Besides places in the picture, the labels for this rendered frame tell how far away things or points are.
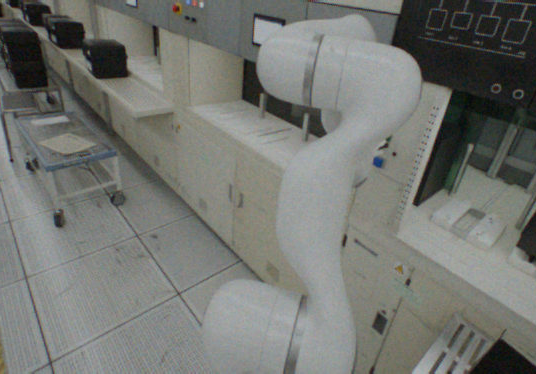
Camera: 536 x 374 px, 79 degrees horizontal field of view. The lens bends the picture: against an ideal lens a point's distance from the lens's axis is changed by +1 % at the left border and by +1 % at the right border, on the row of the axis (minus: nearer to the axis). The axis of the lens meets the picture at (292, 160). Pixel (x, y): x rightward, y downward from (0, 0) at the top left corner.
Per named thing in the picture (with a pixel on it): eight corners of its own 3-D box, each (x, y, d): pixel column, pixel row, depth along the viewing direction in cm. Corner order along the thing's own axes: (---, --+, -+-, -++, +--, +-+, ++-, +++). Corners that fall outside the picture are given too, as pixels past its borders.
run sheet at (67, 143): (35, 143, 220) (35, 141, 220) (69, 133, 240) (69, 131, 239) (65, 156, 210) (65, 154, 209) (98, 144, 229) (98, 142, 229)
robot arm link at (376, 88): (256, 336, 56) (348, 365, 53) (231, 388, 44) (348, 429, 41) (316, 46, 51) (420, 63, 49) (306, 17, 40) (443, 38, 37)
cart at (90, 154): (22, 170, 269) (6, 116, 247) (91, 154, 304) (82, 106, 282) (56, 231, 213) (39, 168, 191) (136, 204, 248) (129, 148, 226)
